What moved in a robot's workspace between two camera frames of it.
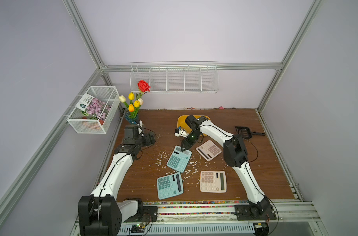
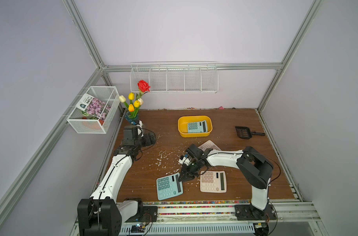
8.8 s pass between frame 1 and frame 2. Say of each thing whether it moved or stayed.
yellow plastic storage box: stayed
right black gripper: moved
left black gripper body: stayed
